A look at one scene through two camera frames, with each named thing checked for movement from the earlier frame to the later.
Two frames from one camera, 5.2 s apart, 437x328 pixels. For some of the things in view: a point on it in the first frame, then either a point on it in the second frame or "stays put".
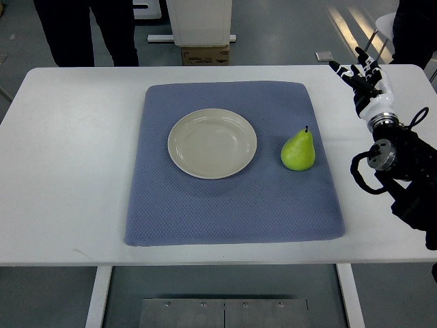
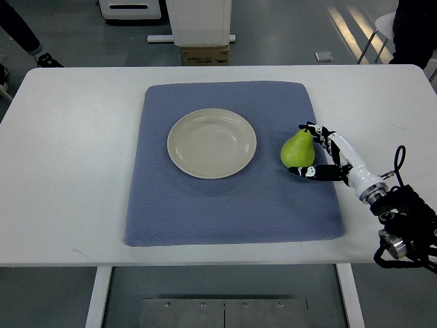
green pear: (298, 154) stays put
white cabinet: (201, 22) stays put
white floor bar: (171, 37) stays put
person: (67, 27) -> (18, 29)
